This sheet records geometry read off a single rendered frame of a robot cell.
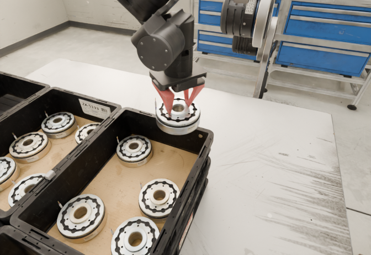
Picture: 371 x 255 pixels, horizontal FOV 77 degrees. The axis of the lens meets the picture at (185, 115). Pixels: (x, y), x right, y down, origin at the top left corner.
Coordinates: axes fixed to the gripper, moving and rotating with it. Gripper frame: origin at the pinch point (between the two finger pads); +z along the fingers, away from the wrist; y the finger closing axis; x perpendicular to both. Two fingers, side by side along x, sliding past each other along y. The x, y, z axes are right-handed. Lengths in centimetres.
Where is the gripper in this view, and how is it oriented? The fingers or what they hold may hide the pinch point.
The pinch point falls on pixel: (178, 106)
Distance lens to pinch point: 52.6
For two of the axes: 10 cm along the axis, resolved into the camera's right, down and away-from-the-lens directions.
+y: 8.6, -3.3, 3.9
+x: -5.1, -5.7, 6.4
